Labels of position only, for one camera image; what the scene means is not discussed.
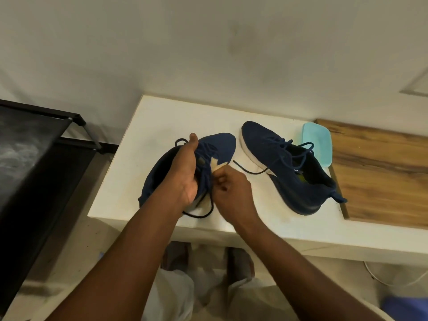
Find beige cleaning cloth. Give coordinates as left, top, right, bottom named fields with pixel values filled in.
left=209, top=156, right=226, bottom=174

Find light blue plastic container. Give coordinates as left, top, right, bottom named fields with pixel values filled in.
left=302, top=122, right=333, bottom=168

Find white shorts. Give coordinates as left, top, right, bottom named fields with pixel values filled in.
left=140, top=269, right=395, bottom=321

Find person's right foot grey sock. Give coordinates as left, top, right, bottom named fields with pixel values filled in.
left=226, top=247, right=255, bottom=284

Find white floor cable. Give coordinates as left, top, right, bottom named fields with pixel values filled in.
left=362, top=260, right=428, bottom=287

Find person's foot grey sock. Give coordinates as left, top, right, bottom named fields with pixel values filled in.
left=226, top=247, right=255, bottom=284
left=161, top=241, right=193, bottom=273

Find person's left hand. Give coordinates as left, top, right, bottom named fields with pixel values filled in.
left=157, top=132, right=200, bottom=208

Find brown wooden board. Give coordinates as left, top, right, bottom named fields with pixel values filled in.
left=314, top=118, right=428, bottom=230

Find blue plastic bag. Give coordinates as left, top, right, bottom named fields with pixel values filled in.
left=381, top=296, right=428, bottom=321

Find person's left foot grey sock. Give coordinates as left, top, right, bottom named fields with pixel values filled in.
left=161, top=241, right=193, bottom=273

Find person's left forearm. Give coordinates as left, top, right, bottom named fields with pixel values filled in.
left=46, top=189, right=191, bottom=321

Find person's right hand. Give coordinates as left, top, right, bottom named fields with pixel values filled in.
left=211, top=163, right=261, bottom=231

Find person's right forearm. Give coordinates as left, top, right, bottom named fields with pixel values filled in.
left=234, top=217, right=385, bottom=321

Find black shoe rack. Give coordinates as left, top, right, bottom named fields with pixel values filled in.
left=0, top=99, right=119, bottom=315

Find white wall switch plate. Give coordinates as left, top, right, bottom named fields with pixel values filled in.
left=399, top=68, right=428, bottom=97

